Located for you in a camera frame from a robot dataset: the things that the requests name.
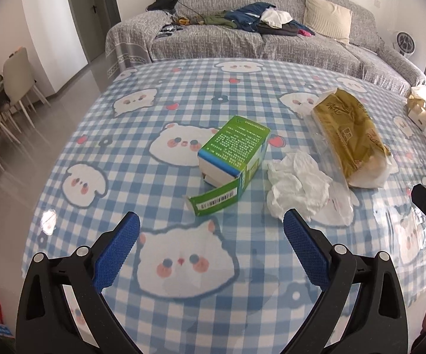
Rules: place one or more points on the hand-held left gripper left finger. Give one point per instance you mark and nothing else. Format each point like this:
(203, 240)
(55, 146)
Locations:
(119, 250)

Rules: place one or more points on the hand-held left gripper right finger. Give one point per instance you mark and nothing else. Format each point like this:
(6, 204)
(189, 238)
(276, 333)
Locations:
(305, 250)

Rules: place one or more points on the green and white carton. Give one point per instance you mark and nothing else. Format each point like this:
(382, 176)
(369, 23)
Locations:
(231, 147)

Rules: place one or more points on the crumpled white tissue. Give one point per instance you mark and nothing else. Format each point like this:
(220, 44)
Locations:
(297, 182)

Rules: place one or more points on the small cardboard box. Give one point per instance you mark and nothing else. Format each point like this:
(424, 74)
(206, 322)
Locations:
(418, 112)

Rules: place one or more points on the gold tissue pack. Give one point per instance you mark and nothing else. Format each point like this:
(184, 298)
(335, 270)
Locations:
(349, 132)

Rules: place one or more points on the blue checked animal tablecloth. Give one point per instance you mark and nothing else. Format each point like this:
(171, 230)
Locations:
(161, 136)

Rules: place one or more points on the white floor fan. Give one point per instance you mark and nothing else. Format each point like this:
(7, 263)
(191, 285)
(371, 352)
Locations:
(404, 42)

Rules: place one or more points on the cream pillow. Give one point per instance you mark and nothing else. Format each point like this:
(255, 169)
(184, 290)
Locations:
(327, 16)

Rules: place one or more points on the dark clothes pile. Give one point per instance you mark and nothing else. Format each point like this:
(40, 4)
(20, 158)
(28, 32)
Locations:
(284, 29)

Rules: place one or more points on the grey covered sofa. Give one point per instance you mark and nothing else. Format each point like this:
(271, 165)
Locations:
(205, 40)

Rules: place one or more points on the white garment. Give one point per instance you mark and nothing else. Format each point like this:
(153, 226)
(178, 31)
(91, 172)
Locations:
(276, 17)

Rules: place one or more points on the blue jacket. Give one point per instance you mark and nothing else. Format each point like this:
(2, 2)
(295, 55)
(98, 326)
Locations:
(248, 13)

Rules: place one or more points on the olive green garment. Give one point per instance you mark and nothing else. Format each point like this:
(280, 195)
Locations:
(218, 20)

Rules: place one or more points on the black garment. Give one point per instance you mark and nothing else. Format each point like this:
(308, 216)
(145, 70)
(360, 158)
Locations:
(163, 2)

